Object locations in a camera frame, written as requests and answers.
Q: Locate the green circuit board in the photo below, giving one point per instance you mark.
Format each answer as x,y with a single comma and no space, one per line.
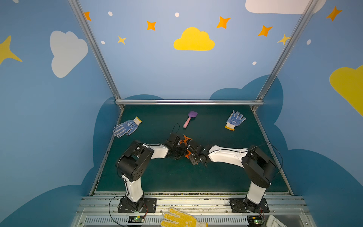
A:
255,221
136,219

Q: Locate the right aluminium frame post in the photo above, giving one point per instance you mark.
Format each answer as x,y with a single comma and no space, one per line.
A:
297,32

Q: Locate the orange square paper sheet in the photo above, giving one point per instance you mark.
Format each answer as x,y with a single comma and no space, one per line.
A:
187,154

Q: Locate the blue dotted glove left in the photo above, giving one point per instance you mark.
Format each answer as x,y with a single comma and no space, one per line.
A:
127,127

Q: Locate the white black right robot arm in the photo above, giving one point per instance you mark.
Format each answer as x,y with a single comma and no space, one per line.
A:
259,167

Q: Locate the aluminium front rail base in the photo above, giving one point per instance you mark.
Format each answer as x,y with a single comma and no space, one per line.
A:
100,210

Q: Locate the left aluminium frame post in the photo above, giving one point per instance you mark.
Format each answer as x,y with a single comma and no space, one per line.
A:
83,22

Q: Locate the right green circuit board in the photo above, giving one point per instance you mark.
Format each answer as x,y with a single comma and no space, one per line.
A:
255,221

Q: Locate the blue dotted glove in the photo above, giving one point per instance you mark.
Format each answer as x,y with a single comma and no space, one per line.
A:
127,127
234,120

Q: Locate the blue dotted glove right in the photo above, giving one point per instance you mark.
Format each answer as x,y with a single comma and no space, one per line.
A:
234,120

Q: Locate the left green circuit board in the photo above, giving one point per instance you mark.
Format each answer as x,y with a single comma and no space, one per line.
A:
136,219

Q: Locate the aluminium frame post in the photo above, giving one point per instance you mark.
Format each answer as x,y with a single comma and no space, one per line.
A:
297,32
83,22

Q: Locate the yellow dotted glove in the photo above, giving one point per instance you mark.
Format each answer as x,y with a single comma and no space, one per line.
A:
177,218

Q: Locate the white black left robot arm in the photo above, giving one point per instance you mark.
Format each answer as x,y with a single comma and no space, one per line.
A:
133,163

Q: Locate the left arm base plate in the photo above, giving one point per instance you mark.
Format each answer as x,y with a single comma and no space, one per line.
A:
143,205

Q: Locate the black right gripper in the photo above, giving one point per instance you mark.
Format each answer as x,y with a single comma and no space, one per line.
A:
191,145

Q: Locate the white object bottom right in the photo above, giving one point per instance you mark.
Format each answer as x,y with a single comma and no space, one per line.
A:
272,221

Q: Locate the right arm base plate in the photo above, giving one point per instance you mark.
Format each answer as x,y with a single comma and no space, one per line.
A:
243,205

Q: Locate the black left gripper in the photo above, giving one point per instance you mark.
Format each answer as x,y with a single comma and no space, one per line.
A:
179,146

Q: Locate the purple pink toy spatula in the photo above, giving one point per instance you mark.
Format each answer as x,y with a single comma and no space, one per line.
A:
191,114

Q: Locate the horizontal aluminium frame rail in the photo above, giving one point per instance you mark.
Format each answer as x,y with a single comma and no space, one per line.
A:
188,102

